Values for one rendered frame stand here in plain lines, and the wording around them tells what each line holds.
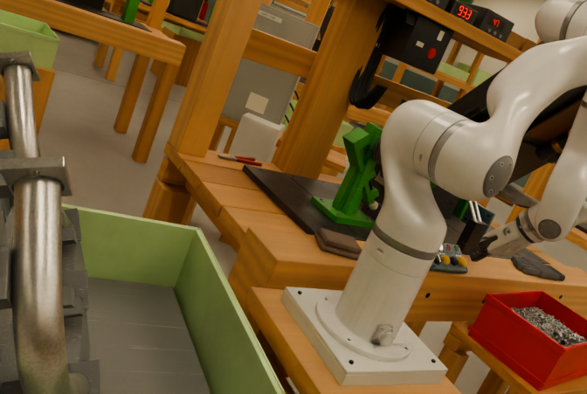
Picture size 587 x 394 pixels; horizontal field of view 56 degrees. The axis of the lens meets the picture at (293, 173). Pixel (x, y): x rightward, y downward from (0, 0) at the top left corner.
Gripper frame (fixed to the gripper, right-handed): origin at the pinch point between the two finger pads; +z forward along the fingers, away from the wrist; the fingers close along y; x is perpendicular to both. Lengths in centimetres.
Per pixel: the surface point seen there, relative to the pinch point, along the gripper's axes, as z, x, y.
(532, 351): -6.2, -27.1, -3.1
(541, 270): 6.8, 0.6, 43.4
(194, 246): 1, -5, -83
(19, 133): -20, -3, -116
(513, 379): -0.4, -31.7, -5.6
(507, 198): -7.0, 14.8, 13.7
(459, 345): 11.5, -20.6, -4.3
